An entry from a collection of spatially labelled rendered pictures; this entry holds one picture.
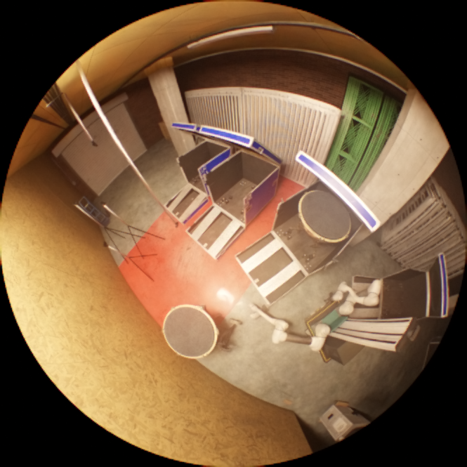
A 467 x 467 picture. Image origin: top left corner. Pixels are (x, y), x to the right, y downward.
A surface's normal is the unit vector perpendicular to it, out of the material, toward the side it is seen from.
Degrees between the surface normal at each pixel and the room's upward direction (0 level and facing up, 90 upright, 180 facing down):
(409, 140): 90
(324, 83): 90
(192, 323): 0
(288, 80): 90
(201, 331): 0
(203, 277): 0
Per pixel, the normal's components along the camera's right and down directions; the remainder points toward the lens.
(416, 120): -0.60, 0.74
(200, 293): -0.10, -0.44
